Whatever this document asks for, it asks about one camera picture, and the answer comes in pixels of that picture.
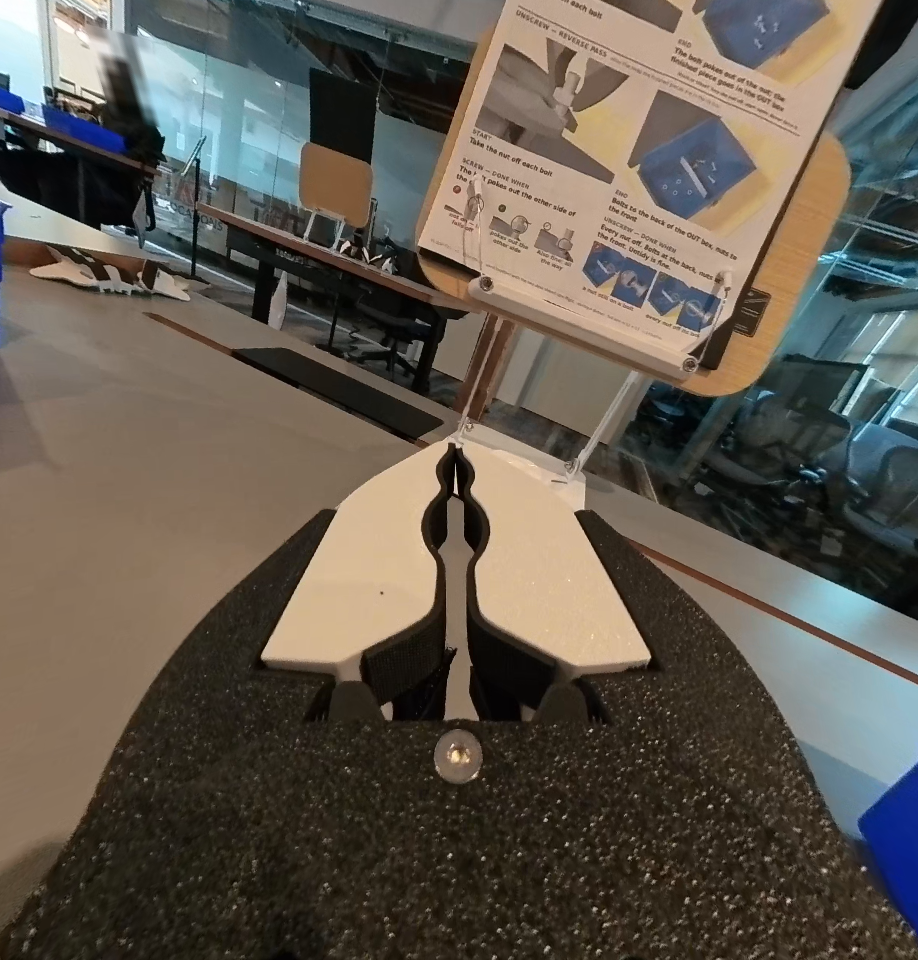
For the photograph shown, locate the black standing panel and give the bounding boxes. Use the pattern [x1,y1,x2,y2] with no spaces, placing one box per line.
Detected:
[309,67,376,168]

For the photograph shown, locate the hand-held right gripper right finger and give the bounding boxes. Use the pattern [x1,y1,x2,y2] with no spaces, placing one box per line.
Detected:
[461,445,652,715]

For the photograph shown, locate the row of blue bins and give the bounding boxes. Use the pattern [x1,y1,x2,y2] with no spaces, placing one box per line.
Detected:
[0,78,130,155]

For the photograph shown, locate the black office chair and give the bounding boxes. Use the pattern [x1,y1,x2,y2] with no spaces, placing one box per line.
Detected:
[339,296,448,380]

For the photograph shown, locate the small wooden display board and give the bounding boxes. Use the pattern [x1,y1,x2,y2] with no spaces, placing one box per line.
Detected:
[299,141,376,249]

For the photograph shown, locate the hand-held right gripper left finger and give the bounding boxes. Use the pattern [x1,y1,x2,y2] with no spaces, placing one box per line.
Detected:
[262,442,460,711]

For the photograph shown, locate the white display stand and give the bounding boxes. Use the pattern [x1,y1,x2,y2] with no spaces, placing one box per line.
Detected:
[427,276,713,513]

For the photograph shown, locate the grey office chair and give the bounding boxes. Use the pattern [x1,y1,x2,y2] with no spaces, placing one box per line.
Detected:
[736,388,853,489]
[834,416,918,552]

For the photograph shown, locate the printed instruction sheet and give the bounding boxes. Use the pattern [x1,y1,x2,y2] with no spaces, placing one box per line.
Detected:
[417,0,882,355]

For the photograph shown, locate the black table mat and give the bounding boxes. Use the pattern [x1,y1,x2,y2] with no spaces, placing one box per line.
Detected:
[232,346,442,444]

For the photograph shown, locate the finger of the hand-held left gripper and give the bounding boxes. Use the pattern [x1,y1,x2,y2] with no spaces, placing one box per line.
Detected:
[132,258,213,303]
[29,243,142,292]

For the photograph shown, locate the dark wooden desk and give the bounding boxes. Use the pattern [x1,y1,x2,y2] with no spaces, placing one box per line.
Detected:
[196,201,467,391]

